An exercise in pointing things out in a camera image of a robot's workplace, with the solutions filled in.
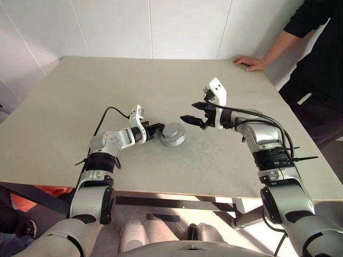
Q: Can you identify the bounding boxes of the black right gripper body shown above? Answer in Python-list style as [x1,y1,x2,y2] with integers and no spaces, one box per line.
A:
[200,103,219,131]

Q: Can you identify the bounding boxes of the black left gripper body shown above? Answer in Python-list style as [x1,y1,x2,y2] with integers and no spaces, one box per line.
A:
[141,120,154,140]

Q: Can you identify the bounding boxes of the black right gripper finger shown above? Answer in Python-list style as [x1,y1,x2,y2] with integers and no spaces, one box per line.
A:
[191,101,215,111]
[180,115,205,127]

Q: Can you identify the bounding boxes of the grey motor housing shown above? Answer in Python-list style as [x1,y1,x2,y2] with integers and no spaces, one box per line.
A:
[160,125,186,148]

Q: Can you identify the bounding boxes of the person's right hand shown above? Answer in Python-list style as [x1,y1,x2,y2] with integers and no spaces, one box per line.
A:
[233,55,269,72]

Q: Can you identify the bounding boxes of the black floor tape strip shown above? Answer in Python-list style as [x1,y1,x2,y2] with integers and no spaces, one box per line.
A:
[146,213,181,223]

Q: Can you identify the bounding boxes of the grey table leg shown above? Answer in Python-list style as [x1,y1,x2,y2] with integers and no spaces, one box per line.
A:
[232,202,269,230]

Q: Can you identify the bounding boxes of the grey rounded shape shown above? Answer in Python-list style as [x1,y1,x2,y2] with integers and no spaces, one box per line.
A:
[119,219,151,253]
[187,222,228,245]

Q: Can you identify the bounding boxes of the person's black trousers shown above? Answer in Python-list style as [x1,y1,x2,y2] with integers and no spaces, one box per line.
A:
[278,74,343,148]

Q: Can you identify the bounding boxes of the grey robot torso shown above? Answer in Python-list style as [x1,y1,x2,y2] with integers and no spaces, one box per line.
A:
[117,240,271,257]

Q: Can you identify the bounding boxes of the person in black clothes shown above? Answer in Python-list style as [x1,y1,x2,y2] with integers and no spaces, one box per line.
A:
[282,0,343,97]

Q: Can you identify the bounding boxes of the orange object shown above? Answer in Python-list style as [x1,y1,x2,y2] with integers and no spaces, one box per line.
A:
[10,184,73,213]

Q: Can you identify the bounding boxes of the black sneaker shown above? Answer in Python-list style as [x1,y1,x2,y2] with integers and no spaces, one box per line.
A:
[23,219,38,239]

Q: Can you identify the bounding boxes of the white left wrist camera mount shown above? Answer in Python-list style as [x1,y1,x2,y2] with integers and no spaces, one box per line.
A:
[128,104,147,132]

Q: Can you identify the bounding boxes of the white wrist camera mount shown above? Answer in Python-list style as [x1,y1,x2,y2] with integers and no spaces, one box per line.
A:
[202,77,228,130]
[128,104,147,132]

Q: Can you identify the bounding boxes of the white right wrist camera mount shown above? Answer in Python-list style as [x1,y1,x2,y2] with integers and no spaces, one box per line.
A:
[202,77,228,130]

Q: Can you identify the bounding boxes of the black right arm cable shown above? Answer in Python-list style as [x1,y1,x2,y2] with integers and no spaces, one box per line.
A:
[206,104,295,164]

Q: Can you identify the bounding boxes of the dark metal table frame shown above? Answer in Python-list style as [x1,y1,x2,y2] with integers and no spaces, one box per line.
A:
[0,182,343,215]

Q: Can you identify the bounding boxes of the long black cable tie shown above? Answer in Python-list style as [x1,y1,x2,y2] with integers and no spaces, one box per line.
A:
[292,156,319,163]

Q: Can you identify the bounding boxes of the black shoulder cable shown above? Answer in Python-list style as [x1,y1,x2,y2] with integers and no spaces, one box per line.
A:
[262,214,288,257]

